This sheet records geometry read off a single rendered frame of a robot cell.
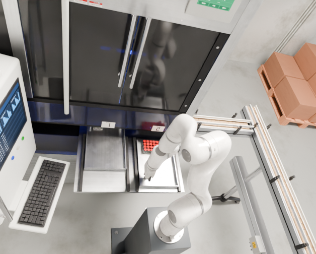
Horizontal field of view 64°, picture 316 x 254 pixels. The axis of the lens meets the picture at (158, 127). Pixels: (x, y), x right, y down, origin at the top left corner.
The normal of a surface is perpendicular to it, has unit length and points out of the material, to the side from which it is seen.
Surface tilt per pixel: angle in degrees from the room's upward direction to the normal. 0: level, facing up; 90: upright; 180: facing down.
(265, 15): 90
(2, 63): 0
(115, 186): 0
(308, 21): 90
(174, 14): 90
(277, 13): 90
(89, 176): 0
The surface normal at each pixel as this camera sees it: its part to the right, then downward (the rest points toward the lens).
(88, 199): 0.27, -0.58
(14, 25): 0.11, 0.81
